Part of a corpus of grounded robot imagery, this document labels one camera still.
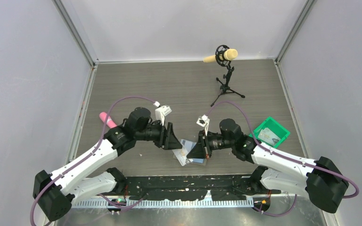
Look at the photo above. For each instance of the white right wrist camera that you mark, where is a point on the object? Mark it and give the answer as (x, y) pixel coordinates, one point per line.
(203, 121)

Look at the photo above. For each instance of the yellow foam microphone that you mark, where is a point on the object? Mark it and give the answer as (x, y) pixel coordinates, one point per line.
(222, 56)

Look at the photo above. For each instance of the white VIP card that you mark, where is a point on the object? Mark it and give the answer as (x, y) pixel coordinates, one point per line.
(273, 142)
(181, 156)

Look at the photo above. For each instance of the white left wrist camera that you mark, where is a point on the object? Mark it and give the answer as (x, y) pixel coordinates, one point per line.
(161, 112)

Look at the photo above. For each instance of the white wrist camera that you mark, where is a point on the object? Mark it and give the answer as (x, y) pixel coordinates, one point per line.
(203, 121)
(161, 112)

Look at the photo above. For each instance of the black tripod microphone stand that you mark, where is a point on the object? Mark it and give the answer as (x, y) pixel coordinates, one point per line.
(224, 87)

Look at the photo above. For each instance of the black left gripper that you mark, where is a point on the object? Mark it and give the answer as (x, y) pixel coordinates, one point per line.
(167, 140)

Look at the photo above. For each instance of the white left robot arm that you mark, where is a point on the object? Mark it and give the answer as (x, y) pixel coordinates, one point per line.
(56, 192)

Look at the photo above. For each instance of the card inside green bin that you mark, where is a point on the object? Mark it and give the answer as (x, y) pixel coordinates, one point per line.
(267, 133)

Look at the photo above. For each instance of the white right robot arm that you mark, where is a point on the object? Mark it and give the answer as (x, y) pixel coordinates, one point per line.
(317, 180)

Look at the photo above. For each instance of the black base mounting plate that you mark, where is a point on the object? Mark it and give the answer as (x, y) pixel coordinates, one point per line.
(189, 188)

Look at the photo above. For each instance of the aluminium frame rail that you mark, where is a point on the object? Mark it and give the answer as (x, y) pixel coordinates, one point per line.
(124, 203)

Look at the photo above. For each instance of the pink cylindrical toy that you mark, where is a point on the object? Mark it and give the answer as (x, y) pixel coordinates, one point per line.
(106, 119)

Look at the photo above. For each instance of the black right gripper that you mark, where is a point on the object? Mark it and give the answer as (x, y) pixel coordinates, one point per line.
(199, 151)

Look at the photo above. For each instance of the green plastic bin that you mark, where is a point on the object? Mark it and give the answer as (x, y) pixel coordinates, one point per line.
(275, 127)

